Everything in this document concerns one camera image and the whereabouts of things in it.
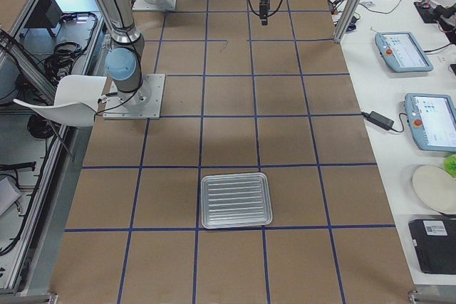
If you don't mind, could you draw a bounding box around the ribbed metal tray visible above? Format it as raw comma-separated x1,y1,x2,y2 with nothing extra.
201,172,273,229

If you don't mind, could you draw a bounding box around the upper teach pendant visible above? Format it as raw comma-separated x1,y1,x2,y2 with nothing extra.
375,31,433,73

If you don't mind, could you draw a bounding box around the teach pendant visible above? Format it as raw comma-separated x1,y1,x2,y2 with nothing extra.
375,31,433,73
404,93,455,152

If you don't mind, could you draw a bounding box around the black power adapter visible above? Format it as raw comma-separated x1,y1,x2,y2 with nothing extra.
361,111,394,131

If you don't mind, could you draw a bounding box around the lower teach pendant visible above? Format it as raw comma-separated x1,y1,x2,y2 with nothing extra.
404,93,455,152

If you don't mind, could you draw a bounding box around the white chair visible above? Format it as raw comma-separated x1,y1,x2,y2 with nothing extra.
14,75,106,127

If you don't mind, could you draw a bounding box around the green object beside plate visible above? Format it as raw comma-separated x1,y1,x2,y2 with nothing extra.
443,154,456,178

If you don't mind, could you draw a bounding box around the white plate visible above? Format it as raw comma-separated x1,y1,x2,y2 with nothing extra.
412,165,455,215

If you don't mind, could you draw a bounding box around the black laptop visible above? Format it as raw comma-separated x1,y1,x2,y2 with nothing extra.
408,219,455,275

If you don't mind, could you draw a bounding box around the aluminium frame post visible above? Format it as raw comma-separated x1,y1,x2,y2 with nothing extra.
333,0,373,44

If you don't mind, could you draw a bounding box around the black cable bundle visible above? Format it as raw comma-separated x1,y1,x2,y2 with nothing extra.
42,42,90,84

